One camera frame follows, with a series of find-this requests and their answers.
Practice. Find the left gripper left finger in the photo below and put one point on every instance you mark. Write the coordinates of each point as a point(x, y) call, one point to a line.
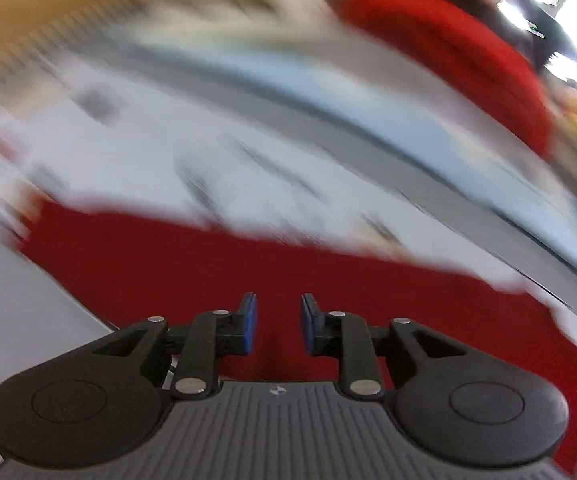
point(200, 346)

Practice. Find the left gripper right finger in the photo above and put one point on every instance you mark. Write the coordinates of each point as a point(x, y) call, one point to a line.
point(354, 344)

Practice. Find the dark red knit sweater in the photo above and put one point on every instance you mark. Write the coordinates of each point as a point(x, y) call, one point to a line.
point(123, 267)

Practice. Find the light blue folded sheet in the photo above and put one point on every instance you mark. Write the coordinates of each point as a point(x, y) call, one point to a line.
point(390, 97)

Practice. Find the bright red folded blanket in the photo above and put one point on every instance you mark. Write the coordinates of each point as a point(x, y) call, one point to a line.
point(464, 53)

